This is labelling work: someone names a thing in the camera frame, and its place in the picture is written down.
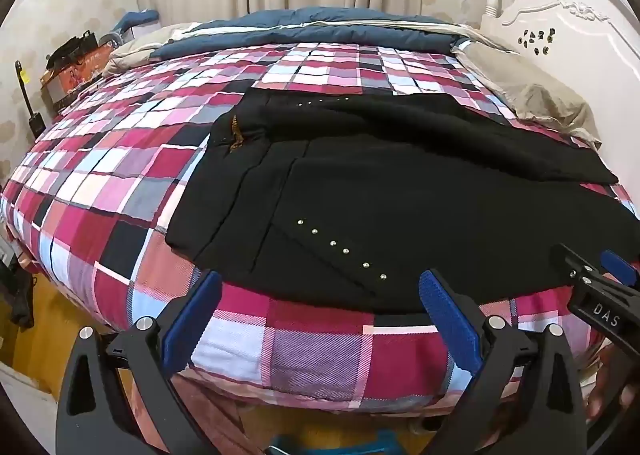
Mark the beige pillow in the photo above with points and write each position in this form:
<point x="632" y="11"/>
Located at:
<point x="525" y="85"/>

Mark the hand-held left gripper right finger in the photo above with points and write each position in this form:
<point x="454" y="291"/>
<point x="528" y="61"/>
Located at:
<point x="447" y="315"/>

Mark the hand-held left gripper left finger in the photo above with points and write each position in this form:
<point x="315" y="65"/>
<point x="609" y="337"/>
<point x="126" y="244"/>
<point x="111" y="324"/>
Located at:
<point x="197" y="307"/>

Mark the dark headboard stickers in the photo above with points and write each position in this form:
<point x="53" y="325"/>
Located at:
<point x="537" y="40"/>

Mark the blue and beige quilt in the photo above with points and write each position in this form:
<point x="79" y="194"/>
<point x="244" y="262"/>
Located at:
<point x="310" y="30"/>

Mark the plaid bed blanket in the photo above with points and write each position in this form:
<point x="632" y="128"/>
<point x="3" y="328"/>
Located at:
<point x="125" y="175"/>

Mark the person's right hand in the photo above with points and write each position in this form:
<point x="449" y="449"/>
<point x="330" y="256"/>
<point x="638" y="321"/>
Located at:
<point x="612" y="385"/>

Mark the black device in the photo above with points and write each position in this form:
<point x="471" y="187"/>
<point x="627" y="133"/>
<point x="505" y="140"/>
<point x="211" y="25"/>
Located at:
<point x="72" y="47"/>

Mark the dark cloth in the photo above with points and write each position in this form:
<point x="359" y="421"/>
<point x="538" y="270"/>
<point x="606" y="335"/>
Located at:
<point x="17" y="290"/>

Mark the orange box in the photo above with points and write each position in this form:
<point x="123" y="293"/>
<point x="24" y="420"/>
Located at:
<point x="75" y="77"/>

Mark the black pants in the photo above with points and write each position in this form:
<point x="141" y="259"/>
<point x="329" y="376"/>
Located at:
<point x="400" y="195"/>

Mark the white carved headboard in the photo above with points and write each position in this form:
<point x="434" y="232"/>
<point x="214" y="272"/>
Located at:
<point x="575" y="0"/>

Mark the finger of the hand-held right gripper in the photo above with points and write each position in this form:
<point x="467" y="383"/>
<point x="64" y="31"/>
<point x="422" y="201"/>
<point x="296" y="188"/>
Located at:
<point x="620" y="269"/>
<point x="572" y="262"/>

